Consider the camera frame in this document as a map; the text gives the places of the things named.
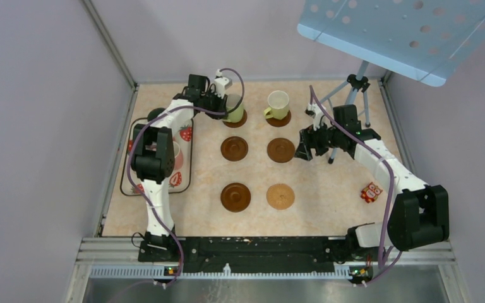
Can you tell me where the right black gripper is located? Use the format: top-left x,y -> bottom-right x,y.
294,119 -> 344,161

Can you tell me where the brown coaster four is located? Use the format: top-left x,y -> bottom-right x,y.
266,138 -> 295,163

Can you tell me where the brown coaster two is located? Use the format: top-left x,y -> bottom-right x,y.
266,111 -> 291,128

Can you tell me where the brown coaster one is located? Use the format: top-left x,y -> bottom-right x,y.
223,110 -> 248,128

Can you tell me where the dark green cup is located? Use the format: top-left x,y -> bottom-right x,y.
147,107 -> 165,122

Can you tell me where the light wooden coaster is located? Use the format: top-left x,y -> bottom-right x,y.
266,184 -> 295,210

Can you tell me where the brown coaster three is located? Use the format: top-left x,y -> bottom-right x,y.
220,136 -> 248,162

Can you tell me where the strawberry print tray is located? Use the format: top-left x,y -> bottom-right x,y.
119,117 -> 194,196

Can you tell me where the brown coaster five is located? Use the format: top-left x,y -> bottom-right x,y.
220,182 -> 251,213

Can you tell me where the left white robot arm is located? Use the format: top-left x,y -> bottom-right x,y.
128,72 -> 232,263

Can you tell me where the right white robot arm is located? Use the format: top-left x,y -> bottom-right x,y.
294,103 -> 450,260

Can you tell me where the pink cup far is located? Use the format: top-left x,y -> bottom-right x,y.
173,141 -> 184,170

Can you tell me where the silver tripod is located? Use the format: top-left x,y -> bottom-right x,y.
308,61 -> 371,163

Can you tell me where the red small toy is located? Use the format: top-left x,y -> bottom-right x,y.
360,182 -> 383,203

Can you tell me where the blue perforated music stand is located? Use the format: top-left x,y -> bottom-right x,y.
297,0 -> 485,87

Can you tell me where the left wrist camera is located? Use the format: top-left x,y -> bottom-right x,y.
212,69 -> 232,98

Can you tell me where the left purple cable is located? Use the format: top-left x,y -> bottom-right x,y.
126,68 -> 246,289

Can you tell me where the purple cable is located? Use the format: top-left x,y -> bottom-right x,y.
126,68 -> 246,289
308,85 -> 404,287

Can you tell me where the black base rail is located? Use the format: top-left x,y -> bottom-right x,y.
138,235 -> 378,274

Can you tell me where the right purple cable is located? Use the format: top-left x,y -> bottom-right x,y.
308,85 -> 404,287

